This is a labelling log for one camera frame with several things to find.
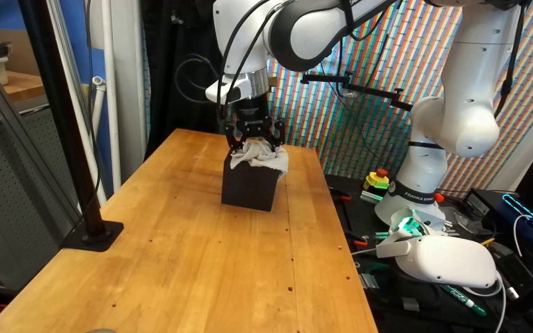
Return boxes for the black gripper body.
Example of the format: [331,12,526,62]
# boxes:
[226,97,281,136]

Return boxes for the white towel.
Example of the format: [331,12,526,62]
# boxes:
[228,136,292,181]

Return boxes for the small black device box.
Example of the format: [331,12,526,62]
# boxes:
[463,186,507,218]

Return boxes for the black curtain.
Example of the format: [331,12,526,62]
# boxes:
[139,0,253,158]

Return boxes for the yellow red emergency stop button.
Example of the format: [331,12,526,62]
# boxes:
[361,164,392,195]

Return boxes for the black perforated base board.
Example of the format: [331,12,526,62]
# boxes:
[324,173,533,333]

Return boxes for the white vertical tube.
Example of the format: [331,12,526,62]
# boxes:
[89,73,122,206]

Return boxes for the black pole stand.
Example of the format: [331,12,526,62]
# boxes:
[18,0,126,253]

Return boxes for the wooden side bench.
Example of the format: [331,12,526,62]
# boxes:
[0,68,54,116]

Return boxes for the grey diagonal aluminium beam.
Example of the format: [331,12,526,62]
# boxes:
[0,42,92,218]

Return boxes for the green marker pen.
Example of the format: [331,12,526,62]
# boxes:
[439,282,489,317]

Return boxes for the black case with cyan edges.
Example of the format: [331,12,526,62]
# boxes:
[500,190,533,266]

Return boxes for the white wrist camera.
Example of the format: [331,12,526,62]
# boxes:
[203,73,246,105]

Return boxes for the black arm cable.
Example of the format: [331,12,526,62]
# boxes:
[213,0,292,125]

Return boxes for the black looped cable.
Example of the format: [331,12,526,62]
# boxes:
[172,53,220,107]

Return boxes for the black camera mount rod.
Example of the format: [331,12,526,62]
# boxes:
[300,70,414,114]

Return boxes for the white VR headset with straps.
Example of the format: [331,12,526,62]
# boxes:
[374,206,501,292]

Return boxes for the white headset cable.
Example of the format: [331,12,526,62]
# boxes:
[463,273,509,333]

